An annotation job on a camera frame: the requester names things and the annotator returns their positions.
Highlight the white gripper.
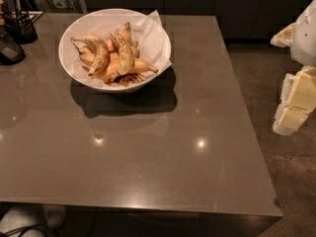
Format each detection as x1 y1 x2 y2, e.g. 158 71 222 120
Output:
270 0 316 135

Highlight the spotted banana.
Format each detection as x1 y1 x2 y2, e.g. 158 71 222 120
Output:
70 35 110 76
111 33 134 75

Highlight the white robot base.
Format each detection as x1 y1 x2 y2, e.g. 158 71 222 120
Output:
0 204 66 237

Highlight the long banana lower right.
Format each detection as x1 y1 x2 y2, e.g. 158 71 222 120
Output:
96 58 158 83

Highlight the dark bruised banana bottom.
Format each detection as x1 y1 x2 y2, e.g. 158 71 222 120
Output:
115 73 145 87

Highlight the banana at back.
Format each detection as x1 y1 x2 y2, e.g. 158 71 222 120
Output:
106 23 131 53

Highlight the white bowl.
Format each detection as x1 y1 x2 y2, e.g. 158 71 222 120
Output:
59 9 162 94

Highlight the white paper liner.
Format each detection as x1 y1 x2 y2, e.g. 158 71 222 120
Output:
132 11 171 72

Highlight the black mesh cup holder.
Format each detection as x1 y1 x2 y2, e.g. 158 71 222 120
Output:
4 0 38 44

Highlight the black mesh basket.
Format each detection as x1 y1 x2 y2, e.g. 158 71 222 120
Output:
0 25 25 65

